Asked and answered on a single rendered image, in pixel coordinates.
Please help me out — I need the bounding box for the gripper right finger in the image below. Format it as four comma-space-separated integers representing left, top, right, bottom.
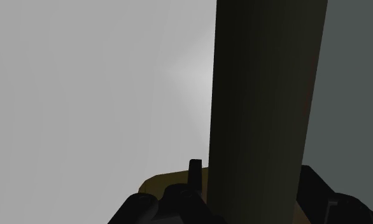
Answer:
295, 165, 373, 224

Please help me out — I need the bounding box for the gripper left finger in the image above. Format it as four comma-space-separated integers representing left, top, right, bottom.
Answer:
107, 158, 228, 224

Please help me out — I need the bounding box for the dark olive wooden board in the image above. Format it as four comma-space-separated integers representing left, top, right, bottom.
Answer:
137, 0, 328, 224

